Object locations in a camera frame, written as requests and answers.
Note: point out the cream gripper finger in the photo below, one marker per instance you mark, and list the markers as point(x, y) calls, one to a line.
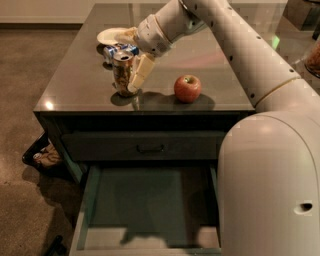
point(142, 67)
point(127, 36)

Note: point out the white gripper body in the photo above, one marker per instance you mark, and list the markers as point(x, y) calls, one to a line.
point(149, 35)

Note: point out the orange gold drink can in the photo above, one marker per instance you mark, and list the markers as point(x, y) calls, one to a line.
point(122, 64)

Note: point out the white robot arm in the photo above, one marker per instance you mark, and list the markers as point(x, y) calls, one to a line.
point(268, 178)

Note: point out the blue soda can lying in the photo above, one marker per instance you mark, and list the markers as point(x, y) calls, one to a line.
point(110, 50)

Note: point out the closed top left drawer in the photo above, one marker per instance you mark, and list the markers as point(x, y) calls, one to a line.
point(143, 145)

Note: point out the open middle drawer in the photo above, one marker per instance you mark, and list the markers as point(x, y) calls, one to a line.
point(148, 211)

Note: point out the white paper bowl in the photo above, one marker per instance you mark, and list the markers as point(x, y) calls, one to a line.
point(107, 37)

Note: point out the red apple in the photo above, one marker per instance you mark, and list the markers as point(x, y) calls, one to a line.
point(187, 88)

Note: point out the dark cabinet counter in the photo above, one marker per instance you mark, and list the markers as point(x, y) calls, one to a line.
point(81, 96)

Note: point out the black bin with trash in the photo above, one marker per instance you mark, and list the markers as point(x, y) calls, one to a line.
point(43, 156)

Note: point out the dark box top right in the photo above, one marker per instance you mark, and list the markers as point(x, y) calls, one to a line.
point(303, 14)

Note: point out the black object bottom left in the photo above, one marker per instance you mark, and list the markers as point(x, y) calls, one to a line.
point(56, 248)

